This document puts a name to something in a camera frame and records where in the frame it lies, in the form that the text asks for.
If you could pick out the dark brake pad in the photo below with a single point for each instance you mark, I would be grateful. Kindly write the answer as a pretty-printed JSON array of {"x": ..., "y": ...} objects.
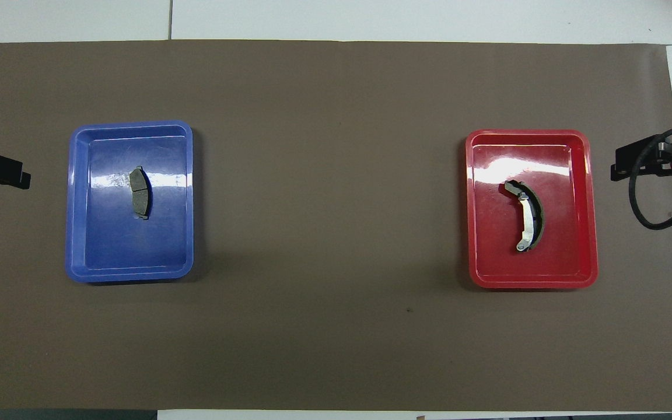
[{"x": 139, "y": 195}]

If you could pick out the red plastic tray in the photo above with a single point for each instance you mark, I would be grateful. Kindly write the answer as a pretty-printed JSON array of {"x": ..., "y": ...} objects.
[{"x": 563, "y": 256}]

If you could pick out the blue plastic tray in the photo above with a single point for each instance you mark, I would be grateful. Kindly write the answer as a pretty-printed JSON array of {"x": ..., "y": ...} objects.
[{"x": 108, "y": 251}]

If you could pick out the brown table mat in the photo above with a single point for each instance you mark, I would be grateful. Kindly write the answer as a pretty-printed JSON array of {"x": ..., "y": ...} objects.
[{"x": 336, "y": 175}]

